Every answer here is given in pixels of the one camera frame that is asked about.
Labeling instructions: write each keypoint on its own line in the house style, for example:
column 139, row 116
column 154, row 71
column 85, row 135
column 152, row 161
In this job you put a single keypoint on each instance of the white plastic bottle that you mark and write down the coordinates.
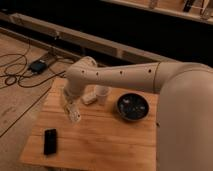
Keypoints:
column 73, row 113

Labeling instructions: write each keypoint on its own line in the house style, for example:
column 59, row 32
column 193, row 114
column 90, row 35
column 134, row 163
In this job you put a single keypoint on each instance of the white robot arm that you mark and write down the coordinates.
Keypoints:
column 184, row 135

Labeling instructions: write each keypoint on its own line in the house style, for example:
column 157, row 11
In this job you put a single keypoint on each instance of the translucent plastic cup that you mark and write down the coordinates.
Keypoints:
column 101, row 93

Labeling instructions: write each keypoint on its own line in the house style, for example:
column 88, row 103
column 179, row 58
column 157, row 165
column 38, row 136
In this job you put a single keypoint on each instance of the dark bowl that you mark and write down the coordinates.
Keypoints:
column 132, row 107

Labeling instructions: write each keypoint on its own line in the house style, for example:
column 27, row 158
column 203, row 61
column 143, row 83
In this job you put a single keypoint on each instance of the black power adapter box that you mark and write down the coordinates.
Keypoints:
column 37, row 67

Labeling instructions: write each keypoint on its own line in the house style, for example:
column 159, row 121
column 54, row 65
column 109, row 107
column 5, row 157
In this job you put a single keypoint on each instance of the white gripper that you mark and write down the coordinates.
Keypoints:
column 87, row 97

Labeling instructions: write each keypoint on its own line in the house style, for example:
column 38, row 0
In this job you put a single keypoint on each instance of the black smartphone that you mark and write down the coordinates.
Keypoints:
column 50, row 141

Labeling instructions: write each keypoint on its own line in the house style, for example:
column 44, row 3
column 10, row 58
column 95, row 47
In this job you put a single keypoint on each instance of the wooden beam rail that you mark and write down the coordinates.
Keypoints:
column 85, row 40

